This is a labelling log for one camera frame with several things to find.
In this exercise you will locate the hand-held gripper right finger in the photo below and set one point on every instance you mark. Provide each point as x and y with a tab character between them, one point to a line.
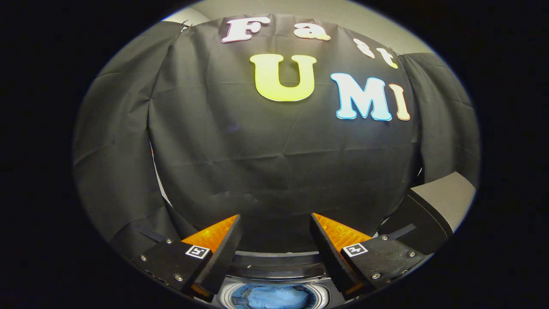
326	255

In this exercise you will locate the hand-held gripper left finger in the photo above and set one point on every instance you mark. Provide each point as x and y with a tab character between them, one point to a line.
223	255

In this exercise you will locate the grey washing machine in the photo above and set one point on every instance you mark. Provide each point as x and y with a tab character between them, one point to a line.
279	264

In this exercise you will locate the light blue polo shirt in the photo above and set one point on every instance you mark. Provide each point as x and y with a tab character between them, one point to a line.
274	298

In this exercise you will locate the black backdrop cloth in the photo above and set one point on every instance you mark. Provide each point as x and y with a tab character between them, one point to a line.
257	163

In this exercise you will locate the grey cabinet with dark top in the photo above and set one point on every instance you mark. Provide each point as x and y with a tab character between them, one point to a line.
446	197

